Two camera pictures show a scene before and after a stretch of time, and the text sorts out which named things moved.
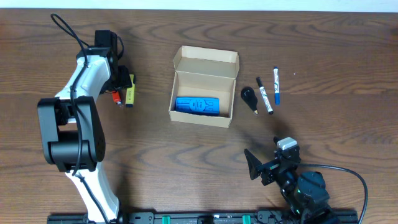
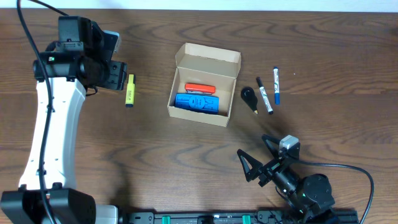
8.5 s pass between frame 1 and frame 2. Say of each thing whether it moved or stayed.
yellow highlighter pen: stayed
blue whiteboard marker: stayed
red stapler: moved
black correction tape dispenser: stayed
